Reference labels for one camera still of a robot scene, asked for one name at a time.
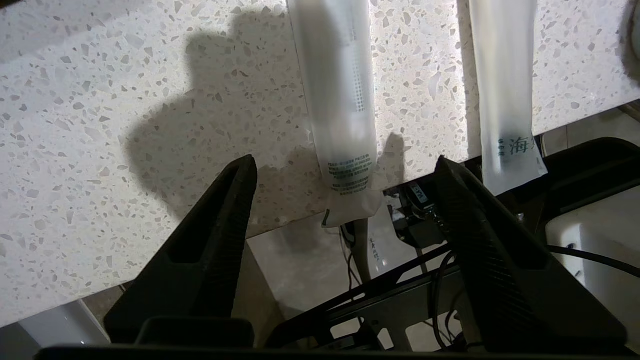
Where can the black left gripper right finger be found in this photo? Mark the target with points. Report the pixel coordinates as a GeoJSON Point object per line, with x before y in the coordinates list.
{"type": "Point", "coordinates": [510, 290]}

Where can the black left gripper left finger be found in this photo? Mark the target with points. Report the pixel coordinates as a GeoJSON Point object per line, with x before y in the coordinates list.
{"type": "Point", "coordinates": [210, 280]}

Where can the long translucent toothbrush packet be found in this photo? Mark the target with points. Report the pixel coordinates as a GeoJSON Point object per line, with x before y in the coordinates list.
{"type": "Point", "coordinates": [340, 100]}

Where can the white glossy side panel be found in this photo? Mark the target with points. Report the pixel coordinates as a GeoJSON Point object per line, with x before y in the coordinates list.
{"type": "Point", "coordinates": [65, 325]}

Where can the translucent packet with green band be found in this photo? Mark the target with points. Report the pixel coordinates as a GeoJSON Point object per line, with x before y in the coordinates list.
{"type": "Point", "coordinates": [502, 75]}

